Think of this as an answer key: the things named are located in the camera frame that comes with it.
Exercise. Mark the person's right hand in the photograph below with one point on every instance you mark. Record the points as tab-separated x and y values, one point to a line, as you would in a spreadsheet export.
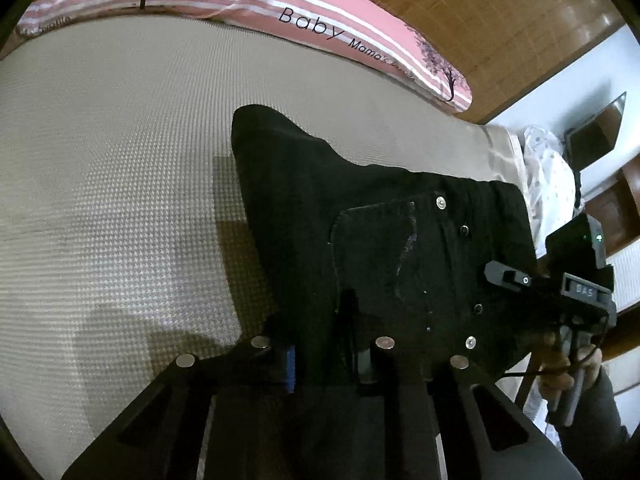
552	375

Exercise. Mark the black pants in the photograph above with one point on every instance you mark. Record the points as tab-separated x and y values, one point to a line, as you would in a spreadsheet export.
300	210

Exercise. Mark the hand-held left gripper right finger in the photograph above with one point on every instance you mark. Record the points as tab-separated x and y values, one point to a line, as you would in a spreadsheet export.
361	360

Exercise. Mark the person's right forearm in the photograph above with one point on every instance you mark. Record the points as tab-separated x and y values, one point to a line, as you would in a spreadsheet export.
600	435

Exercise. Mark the white dotted cloth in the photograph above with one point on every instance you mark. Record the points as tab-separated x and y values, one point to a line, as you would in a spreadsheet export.
550	185

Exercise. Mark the dark framed panel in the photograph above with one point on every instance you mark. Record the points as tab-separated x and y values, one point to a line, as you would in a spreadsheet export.
595	132

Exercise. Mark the pink striped pillow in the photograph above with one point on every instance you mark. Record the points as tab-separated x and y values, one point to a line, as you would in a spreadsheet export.
310	5

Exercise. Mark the wooden cabinet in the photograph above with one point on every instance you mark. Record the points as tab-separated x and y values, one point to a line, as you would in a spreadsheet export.
620	210

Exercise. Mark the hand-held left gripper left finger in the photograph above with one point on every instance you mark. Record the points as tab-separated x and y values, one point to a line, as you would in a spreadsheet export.
290	367

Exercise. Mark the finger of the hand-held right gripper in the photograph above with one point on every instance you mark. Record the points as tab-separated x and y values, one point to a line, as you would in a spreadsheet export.
507	275

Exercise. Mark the beige textured mattress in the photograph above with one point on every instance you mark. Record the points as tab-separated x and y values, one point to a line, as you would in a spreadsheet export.
125	185

